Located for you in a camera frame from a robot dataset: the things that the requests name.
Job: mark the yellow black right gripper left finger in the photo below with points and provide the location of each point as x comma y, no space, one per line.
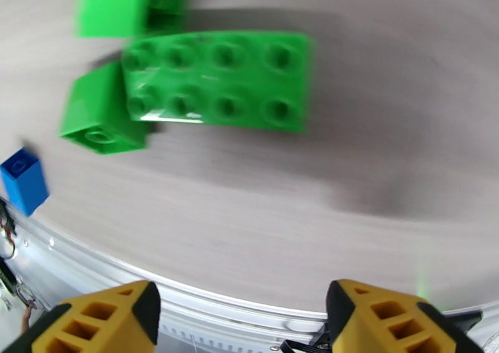
97,324

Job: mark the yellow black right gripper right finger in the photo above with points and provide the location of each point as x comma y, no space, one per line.
390,324

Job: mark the blue lego brick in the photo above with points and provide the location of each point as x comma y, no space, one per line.
25,184

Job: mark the green sloped lego brick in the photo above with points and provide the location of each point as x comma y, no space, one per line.
97,106

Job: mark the green eight stud lego brick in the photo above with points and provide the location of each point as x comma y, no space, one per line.
218,79

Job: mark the small green lego brick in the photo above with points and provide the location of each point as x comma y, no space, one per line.
113,5

